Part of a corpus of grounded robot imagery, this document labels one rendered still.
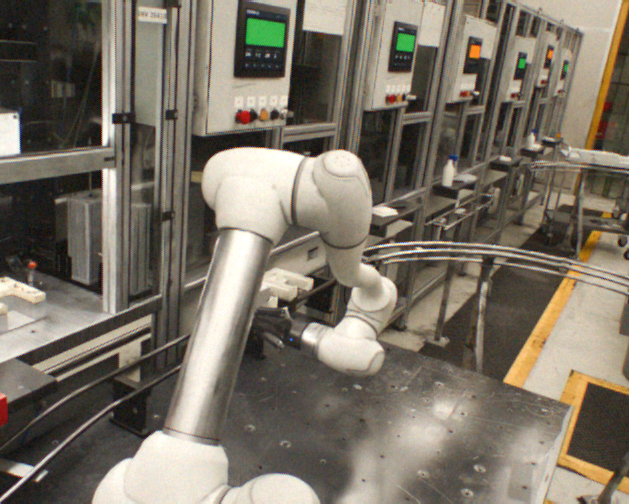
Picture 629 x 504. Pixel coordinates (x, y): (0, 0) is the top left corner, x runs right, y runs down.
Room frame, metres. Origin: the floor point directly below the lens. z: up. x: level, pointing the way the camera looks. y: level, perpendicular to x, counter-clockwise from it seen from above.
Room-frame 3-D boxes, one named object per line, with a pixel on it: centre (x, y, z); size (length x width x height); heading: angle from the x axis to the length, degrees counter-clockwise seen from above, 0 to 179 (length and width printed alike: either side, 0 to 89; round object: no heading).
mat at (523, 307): (5.19, -2.01, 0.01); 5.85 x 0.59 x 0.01; 152
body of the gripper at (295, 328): (1.51, 0.04, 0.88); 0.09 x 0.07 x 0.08; 63
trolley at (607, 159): (5.93, -2.63, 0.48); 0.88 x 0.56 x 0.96; 80
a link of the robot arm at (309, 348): (1.48, -0.03, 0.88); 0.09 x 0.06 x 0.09; 153
